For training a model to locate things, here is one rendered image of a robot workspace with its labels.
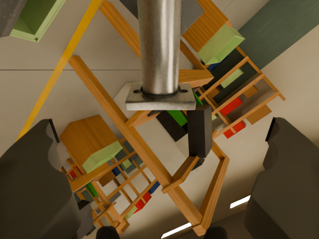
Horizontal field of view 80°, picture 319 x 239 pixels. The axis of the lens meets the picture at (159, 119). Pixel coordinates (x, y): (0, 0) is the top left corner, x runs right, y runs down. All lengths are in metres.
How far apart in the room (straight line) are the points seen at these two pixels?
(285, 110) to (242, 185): 2.72
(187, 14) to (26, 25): 0.24
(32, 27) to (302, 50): 6.15
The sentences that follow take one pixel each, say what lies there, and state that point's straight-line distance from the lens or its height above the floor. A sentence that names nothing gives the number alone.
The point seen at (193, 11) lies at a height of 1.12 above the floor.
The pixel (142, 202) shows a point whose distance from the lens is 6.04.
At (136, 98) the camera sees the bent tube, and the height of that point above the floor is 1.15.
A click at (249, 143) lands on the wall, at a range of 6.57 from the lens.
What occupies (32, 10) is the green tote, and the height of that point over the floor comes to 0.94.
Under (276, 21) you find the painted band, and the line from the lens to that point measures 6.31.
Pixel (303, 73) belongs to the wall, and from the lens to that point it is 6.29.
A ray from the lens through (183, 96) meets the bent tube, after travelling 0.16.
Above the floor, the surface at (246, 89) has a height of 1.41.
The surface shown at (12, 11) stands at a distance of 0.23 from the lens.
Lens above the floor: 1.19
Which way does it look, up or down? 7 degrees down
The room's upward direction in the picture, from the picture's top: 142 degrees clockwise
